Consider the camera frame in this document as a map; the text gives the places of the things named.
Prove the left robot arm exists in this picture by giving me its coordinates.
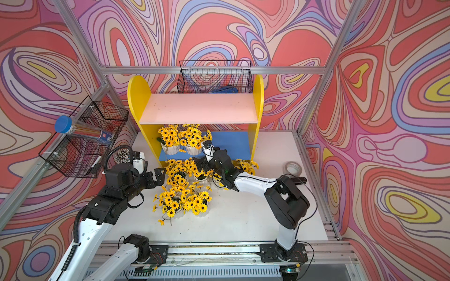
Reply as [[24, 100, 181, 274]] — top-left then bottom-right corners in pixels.
[[50, 145, 168, 281]]

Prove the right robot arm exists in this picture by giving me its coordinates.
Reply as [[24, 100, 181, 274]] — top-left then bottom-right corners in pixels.
[[193, 148, 310, 262]]

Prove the clear cup of pencils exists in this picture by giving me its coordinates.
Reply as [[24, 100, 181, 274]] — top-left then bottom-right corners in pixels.
[[113, 148, 134, 164]]

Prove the yellow wooden shelf unit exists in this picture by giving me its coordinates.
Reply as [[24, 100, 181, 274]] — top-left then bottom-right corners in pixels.
[[127, 74, 264, 165]]

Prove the black marker in basket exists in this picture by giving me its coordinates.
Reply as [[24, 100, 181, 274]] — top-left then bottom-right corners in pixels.
[[87, 156, 102, 176]]

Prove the clear packing tape roll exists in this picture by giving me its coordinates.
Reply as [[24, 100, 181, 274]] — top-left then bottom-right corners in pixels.
[[283, 161, 303, 177]]

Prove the blue object in rear basket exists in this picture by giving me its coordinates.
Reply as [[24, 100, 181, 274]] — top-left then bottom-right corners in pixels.
[[209, 85, 238, 94]]

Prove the small black device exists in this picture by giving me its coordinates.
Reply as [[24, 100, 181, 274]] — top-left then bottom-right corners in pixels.
[[291, 177, 308, 186]]

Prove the blue capped pencil tube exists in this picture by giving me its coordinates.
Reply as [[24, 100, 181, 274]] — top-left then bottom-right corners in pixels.
[[55, 116, 113, 146]]

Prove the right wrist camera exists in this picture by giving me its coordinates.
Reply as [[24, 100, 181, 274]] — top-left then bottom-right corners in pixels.
[[202, 140, 215, 162]]

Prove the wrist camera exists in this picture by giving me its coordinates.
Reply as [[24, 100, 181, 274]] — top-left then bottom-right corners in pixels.
[[133, 151, 148, 174], [202, 140, 215, 162]]

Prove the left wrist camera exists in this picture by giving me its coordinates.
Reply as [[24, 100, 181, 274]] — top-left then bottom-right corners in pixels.
[[133, 151, 148, 174]]

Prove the black wire basket left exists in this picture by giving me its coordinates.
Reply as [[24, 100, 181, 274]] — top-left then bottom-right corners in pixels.
[[39, 97, 128, 178]]

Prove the black wire basket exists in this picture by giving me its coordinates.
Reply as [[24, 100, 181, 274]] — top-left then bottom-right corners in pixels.
[[177, 59, 253, 94], [39, 97, 128, 178]]

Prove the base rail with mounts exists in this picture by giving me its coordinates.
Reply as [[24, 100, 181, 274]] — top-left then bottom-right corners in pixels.
[[70, 224, 363, 281]]

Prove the black wire basket rear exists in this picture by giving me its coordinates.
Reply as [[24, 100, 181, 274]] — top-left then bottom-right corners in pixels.
[[177, 59, 253, 94]]

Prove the aluminium frame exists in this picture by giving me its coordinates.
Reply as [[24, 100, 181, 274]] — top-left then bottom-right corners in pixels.
[[0, 0, 366, 243]]

